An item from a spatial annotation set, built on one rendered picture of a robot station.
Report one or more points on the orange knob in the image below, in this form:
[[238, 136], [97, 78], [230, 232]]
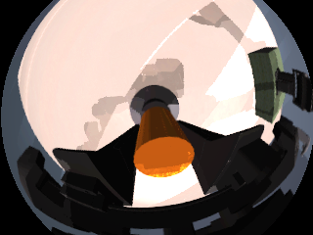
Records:
[[161, 148]]

